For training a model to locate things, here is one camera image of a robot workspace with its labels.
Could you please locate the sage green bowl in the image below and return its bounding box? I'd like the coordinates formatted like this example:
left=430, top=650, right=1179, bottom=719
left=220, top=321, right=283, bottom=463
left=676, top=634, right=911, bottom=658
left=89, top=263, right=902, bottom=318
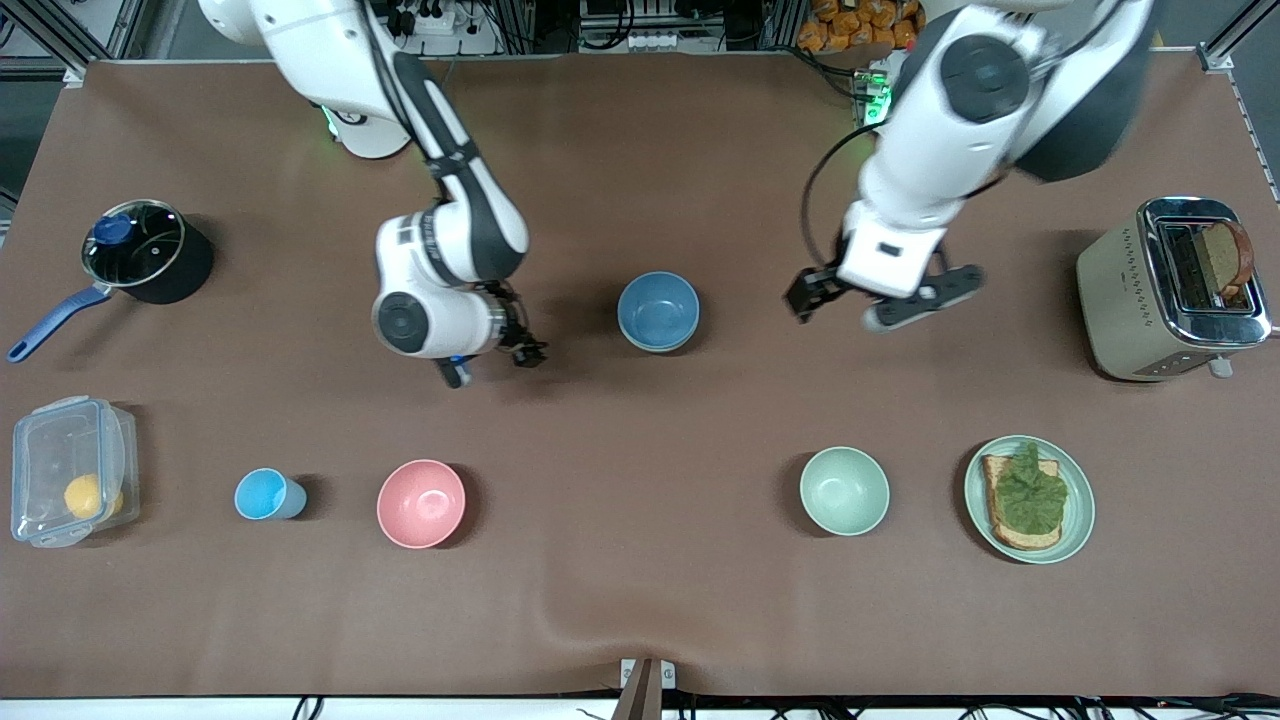
left=620, top=318, right=700, bottom=356

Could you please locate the blue bowl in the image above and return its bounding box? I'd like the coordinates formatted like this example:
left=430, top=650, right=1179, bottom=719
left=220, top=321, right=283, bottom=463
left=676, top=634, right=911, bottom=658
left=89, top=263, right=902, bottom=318
left=617, top=271, right=701, bottom=349

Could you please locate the pink bowl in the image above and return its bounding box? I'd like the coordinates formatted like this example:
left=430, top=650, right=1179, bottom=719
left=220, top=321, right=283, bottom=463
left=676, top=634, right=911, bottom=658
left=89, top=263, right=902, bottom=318
left=376, top=459, right=467, bottom=550

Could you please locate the mint green bowl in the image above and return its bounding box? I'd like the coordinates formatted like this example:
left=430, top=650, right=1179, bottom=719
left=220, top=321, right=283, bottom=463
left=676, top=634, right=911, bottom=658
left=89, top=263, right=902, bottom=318
left=799, top=446, right=891, bottom=537

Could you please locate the brown table cloth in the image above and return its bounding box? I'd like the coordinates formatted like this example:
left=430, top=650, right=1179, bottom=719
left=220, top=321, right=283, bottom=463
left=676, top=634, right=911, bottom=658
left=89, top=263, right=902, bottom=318
left=0, top=55, right=1280, bottom=699

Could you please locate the orange snack packets pile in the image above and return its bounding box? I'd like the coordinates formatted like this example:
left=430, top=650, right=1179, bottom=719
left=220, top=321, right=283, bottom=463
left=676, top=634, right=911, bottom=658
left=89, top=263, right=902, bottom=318
left=797, top=0, right=921, bottom=53

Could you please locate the green lettuce leaf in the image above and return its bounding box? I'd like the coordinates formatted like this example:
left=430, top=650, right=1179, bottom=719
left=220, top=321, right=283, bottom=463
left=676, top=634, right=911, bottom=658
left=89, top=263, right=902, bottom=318
left=994, top=441, right=1069, bottom=536

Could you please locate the blue plastic cup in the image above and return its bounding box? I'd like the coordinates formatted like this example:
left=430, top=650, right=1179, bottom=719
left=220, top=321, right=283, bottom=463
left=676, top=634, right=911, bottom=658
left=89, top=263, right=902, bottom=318
left=234, top=468, right=308, bottom=521

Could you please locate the beige and chrome toaster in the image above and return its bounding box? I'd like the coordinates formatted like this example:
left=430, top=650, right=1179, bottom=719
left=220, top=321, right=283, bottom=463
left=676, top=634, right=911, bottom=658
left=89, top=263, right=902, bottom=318
left=1076, top=196, right=1276, bottom=382

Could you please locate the white power strip with plugs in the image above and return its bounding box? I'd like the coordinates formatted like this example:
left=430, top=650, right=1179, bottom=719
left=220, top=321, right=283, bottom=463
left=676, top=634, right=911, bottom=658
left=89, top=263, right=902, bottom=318
left=385, top=0, right=456, bottom=37

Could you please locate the toasted bread slice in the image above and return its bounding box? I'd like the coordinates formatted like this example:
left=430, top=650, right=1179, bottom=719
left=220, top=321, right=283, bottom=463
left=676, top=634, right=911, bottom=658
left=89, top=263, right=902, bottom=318
left=981, top=455, right=1063, bottom=552

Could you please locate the pale green plate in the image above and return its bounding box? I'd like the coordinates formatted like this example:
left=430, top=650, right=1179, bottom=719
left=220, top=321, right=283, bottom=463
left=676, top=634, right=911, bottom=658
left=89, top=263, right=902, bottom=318
left=964, top=435, right=1096, bottom=565

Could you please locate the glass lid with blue knob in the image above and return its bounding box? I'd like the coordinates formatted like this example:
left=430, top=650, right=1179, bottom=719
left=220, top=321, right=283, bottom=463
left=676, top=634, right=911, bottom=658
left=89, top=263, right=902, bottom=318
left=82, top=200, right=187, bottom=288

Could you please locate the brown bread slice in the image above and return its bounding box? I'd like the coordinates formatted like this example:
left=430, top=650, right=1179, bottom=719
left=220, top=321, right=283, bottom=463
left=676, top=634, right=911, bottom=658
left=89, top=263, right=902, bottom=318
left=1200, top=220, right=1255, bottom=301

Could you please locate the yellow lemon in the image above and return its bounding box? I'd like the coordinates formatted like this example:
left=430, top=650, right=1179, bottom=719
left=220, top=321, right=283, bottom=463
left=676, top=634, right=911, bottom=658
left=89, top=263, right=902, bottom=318
left=64, top=473, right=125, bottom=521

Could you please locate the clear plastic lidded container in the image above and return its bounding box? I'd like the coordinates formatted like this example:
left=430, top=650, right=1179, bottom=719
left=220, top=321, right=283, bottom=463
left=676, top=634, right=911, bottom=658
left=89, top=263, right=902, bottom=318
left=10, top=396, right=141, bottom=549

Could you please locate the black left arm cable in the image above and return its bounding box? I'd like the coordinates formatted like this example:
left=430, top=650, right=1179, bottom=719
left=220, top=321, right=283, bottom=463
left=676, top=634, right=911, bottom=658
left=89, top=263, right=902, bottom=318
left=799, top=124, right=883, bottom=273

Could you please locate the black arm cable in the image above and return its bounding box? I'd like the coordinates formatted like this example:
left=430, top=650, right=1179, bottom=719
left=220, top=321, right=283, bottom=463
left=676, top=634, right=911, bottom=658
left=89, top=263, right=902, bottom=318
left=799, top=124, right=883, bottom=273
left=362, top=0, right=449, bottom=173

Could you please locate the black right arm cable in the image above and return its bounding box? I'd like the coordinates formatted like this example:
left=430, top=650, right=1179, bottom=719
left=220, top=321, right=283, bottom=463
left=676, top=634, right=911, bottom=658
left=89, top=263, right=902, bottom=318
left=362, top=0, right=449, bottom=173

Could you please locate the black pot with blue handle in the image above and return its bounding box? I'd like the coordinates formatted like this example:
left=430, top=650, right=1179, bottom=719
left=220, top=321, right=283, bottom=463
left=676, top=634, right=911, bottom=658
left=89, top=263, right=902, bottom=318
left=8, top=200, right=214, bottom=363

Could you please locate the metal mount bracket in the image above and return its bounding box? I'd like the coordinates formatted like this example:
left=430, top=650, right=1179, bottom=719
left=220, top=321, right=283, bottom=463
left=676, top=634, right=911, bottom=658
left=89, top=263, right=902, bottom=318
left=612, top=657, right=677, bottom=720

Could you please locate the aluminium frame rail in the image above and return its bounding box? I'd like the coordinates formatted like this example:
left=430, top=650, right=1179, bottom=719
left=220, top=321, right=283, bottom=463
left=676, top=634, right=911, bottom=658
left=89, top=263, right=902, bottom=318
left=0, top=0, right=151, bottom=86
left=1195, top=0, right=1280, bottom=73

